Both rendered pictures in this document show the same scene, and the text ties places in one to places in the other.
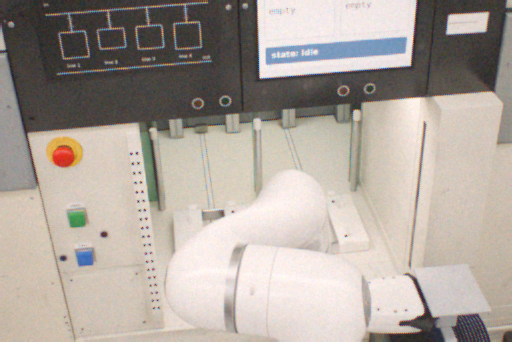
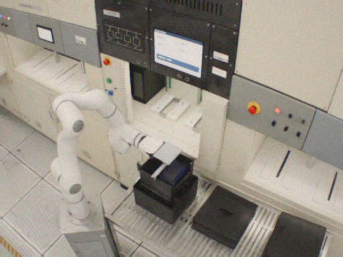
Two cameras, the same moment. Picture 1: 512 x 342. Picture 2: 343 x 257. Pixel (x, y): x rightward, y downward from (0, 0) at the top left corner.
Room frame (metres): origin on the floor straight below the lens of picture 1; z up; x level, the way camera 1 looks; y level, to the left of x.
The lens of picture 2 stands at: (0.06, -1.04, 2.45)
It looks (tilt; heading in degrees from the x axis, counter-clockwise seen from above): 44 degrees down; 39
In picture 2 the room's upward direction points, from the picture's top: 1 degrees clockwise
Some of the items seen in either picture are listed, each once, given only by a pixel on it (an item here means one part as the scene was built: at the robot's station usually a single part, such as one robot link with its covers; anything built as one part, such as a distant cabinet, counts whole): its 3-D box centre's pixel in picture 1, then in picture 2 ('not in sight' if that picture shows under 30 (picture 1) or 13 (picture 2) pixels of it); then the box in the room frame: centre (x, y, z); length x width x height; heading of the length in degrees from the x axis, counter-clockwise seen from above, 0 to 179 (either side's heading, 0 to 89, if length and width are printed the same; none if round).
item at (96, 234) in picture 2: not in sight; (92, 239); (0.51, 0.01, 0.38); 0.28 x 0.28 x 0.76; 51
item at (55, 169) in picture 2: not in sight; (66, 179); (0.51, 0.04, 1.07); 0.19 x 0.12 x 0.24; 78
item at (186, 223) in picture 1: (215, 234); (170, 106); (1.49, 0.11, 0.89); 0.22 x 0.21 x 0.04; 6
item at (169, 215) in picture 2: not in sight; (165, 191); (0.93, -0.31, 0.85); 0.28 x 0.28 x 0.17; 5
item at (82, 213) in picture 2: not in sight; (77, 204); (0.51, 0.01, 0.85); 0.19 x 0.19 x 0.18
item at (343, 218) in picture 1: (319, 223); (203, 120); (1.52, -0.16, 0.89); 0.22 x 0.21 x 0.04; 6
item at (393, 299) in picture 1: (385, 303); (149, 146); (0.92, -0.21, 1.17); 0.11 x 0.10 x 0.07; 94
